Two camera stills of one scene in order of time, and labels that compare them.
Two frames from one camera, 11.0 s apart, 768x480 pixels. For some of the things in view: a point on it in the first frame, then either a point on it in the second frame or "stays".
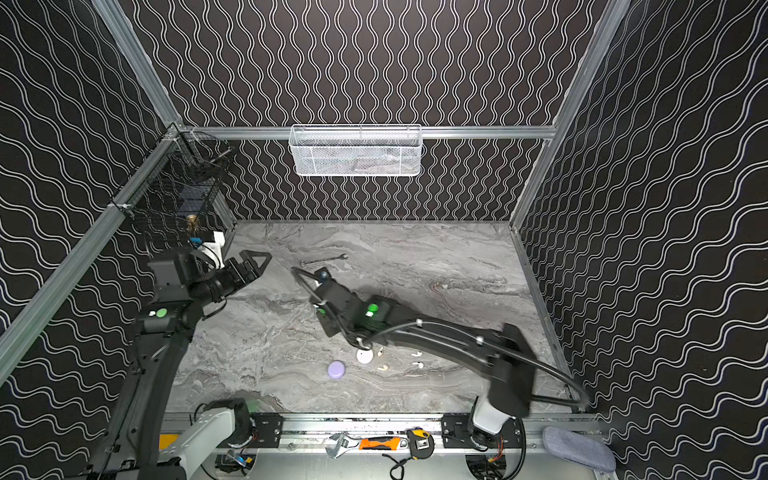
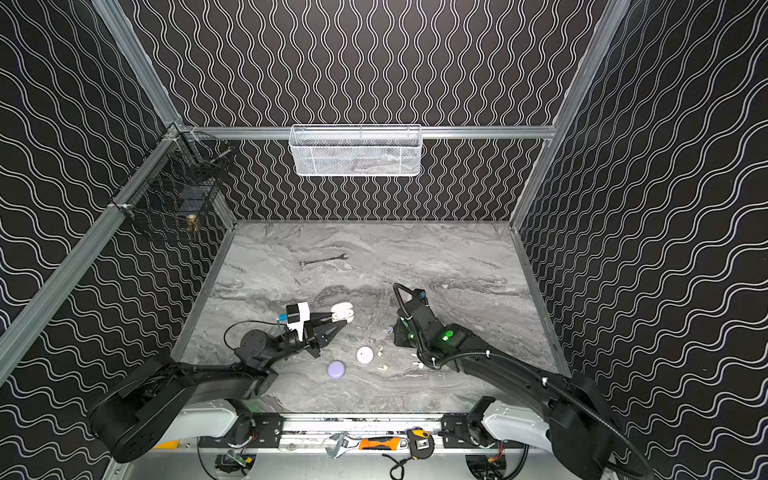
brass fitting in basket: [192, 222] stays
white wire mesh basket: [355, 150] stays
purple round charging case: [336, 369] stays
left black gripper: [241, 271] -> [312, 335]
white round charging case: [365, 357] stays
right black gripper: [327, 294] -> [417, 309]
